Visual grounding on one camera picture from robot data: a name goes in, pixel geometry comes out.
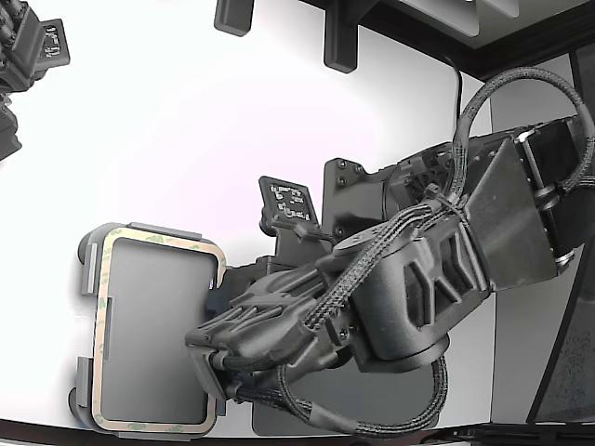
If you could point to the beige rectangular frame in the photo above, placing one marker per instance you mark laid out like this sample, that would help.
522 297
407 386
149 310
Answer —
98 381

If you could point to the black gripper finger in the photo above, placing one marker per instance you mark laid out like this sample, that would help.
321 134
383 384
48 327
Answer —
216 297

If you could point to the idle arm camera board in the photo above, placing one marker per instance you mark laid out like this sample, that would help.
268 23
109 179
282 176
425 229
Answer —
56 44

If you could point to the black table frame rail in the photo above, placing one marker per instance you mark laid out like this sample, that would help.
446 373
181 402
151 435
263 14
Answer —
511 46

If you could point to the light gray frame holder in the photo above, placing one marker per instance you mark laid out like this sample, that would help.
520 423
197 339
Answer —
153 325

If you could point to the black idle robot arm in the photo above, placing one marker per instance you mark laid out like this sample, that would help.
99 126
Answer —
18 56

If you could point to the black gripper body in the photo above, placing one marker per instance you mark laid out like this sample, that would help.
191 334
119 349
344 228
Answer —
288 251

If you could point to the dark gray mat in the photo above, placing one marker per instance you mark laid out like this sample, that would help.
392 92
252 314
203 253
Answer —
395 392

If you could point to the short black stand foot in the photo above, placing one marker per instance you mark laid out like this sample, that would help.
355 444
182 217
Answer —
232 18

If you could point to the black six-joint robot arm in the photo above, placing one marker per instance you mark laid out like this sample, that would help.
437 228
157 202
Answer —
502 232

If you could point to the gray foam panel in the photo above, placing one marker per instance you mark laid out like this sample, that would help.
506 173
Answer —
446 14

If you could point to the long black stand foot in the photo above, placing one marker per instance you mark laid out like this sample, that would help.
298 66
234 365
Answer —
339 42

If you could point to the black wrist camera board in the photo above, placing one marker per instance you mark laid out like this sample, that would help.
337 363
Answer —
288 200

